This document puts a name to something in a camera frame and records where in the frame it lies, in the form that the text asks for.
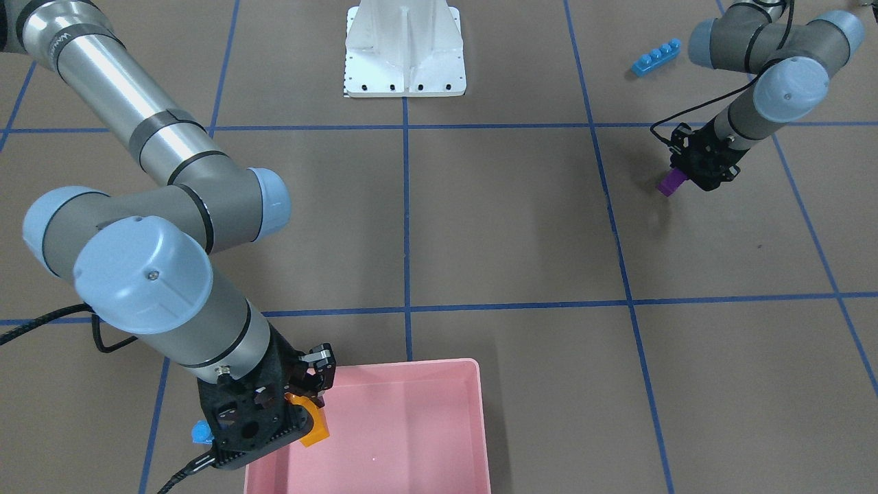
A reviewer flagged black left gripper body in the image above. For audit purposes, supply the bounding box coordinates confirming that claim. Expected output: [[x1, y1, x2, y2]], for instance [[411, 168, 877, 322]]
[[669, 123, 742, 191]]

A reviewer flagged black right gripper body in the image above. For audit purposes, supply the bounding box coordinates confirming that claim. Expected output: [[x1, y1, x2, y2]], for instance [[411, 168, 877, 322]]
[[198, 329, 323, 470]]

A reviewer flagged purple block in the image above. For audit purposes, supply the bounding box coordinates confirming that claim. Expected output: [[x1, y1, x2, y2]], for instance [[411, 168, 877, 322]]
[[656, 168, 689, 197]]

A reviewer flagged small blue block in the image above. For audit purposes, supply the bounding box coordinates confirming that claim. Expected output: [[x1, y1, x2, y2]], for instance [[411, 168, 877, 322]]
[[189, 420, 214, 446]]

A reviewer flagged orange block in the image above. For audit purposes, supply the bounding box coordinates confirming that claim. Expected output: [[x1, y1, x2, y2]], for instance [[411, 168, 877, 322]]
[[285, 392, 331, 448]]

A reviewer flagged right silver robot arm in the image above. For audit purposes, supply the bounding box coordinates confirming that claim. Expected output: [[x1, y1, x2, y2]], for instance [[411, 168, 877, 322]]
[[2, 1, 335, 473]]

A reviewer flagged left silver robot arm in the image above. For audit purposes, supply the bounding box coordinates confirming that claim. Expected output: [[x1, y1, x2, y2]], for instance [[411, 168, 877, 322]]
[[658, 1, 866, 195]]

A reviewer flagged pink plastic box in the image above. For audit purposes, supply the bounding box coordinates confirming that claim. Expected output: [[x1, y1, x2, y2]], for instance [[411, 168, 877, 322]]
[[244, 357, 491, 493]]

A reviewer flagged long blue block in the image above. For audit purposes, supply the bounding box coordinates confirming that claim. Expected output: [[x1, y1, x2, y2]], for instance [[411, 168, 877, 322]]
[[630, 38, 683, 78]]

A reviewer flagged brown paper table cover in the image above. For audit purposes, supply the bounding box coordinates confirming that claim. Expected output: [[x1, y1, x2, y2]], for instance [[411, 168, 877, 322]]
[[0, 0, 878, 494]]

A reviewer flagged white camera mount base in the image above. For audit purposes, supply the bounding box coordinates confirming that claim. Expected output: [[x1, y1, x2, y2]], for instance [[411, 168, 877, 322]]
[[343, 1, 467, 98]]

